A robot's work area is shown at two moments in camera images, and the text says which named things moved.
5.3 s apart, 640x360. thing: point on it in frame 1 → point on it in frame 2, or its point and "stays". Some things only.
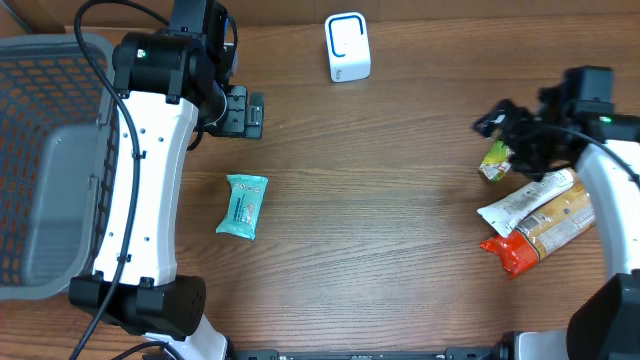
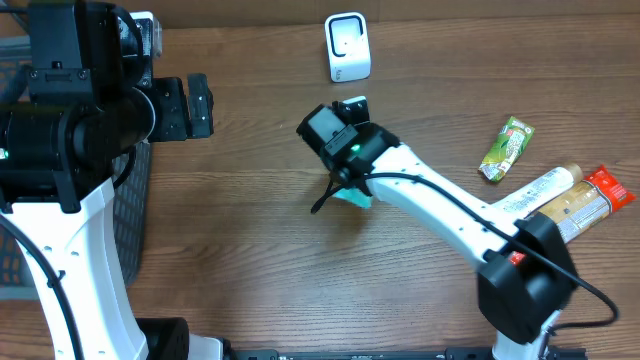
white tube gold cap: [509, 214] stays
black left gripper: [239, 113] → [170, 108]
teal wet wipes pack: [242, 213] → [355, 197]
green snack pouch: [496, 162] stays
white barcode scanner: [348, 46] stays
